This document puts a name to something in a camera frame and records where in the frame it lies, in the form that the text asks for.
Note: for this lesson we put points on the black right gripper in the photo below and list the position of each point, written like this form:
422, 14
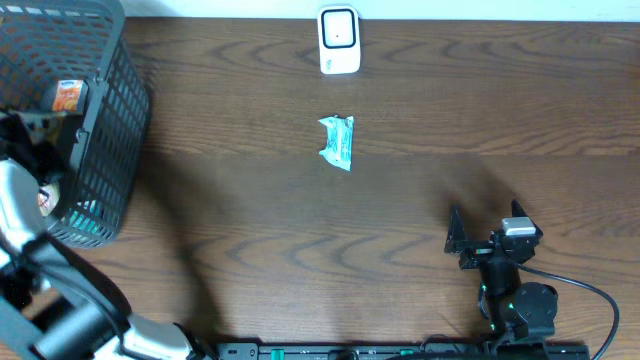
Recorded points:
457, 238

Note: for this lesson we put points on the light green snack packet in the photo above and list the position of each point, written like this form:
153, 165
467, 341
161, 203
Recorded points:
338, 149

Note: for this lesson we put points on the orange juice carton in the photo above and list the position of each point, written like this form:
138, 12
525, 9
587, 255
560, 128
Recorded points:
70, 96

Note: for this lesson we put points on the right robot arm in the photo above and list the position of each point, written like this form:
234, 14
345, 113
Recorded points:
519, 312

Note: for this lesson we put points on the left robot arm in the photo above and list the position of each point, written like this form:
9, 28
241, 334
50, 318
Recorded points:
54, 304

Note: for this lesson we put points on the grey plastic mesh basket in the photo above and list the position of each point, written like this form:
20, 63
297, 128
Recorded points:
46, 42

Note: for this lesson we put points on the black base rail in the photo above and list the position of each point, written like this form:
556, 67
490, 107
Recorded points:
434, 349

